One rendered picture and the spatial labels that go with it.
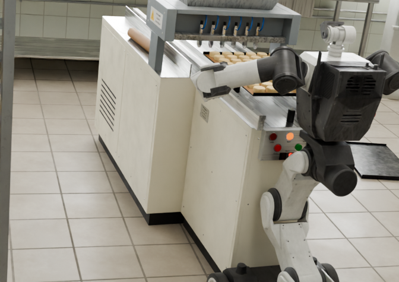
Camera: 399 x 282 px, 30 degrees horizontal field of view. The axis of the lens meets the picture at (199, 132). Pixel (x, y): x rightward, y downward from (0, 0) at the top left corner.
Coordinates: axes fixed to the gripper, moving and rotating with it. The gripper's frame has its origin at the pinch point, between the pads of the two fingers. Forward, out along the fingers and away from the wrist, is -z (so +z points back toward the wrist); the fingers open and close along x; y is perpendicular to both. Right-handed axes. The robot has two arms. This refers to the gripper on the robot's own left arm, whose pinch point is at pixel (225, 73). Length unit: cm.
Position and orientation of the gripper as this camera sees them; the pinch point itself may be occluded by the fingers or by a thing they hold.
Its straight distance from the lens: 329.5
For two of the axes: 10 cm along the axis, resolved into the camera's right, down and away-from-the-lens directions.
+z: -4.2, 2.8, -8.6
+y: -9.0, -2.6, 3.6
